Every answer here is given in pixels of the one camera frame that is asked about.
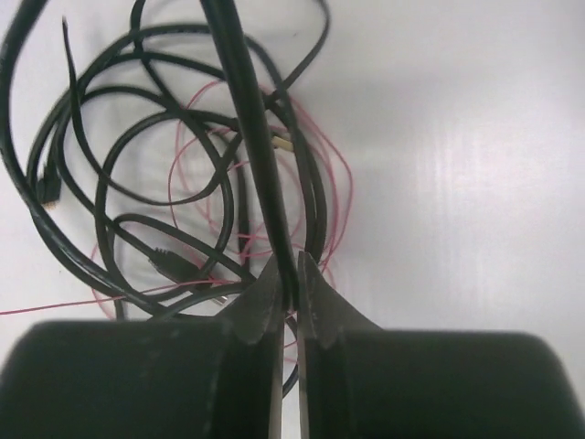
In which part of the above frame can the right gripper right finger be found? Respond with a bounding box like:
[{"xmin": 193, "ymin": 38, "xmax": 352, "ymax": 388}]
[{"xmin": 297, "ymin": 253, "xmax": 584, "ymax": 438}]

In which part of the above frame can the black usb cable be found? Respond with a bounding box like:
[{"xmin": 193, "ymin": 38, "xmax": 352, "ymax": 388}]
[{"xmin": 0, "ymin": 0, "xmax": 333, "ymax": 399}]

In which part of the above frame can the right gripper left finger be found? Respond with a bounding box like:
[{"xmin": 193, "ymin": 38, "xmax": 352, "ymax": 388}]
[{"xmin": 1, "ymin": 261, "xmax": 284, "ymax": 438}]

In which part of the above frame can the thick black cable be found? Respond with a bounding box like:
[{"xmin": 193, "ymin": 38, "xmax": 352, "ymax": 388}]
[{"xmin": 203, "ymin": 0, "xmax": 301, "ymax": 307}]

